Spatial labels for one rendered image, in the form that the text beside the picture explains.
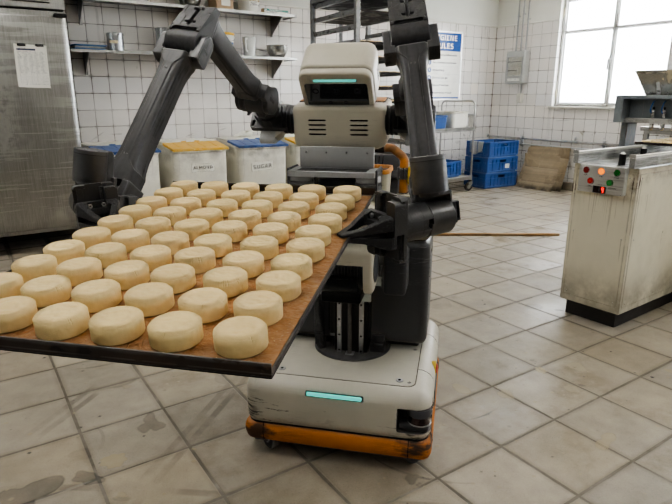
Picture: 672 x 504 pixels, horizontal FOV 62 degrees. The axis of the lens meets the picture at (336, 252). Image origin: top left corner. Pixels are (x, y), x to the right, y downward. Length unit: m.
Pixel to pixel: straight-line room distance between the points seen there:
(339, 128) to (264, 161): 4.02
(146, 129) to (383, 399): 1.10
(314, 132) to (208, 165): 3.79
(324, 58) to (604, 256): 2.03
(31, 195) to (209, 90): 2.19
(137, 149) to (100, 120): 4.63
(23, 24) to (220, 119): 2.17
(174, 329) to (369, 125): 1.19
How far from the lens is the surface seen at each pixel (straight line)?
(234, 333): 0.51
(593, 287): 3.27
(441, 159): 0.88
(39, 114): 4.80
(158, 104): 1.21
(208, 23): 1.32
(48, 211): 4.87
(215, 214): 0.87
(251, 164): 5.60
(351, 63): 1.60
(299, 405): 1.89
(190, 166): 5.36
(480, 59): 8.44
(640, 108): 3.93
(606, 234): 3.18
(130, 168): 1.15
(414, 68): 1.11
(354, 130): 1.65
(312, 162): 1.66
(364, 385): 1.85
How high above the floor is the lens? 1.17
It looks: 16 degrees down
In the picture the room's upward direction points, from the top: straight up
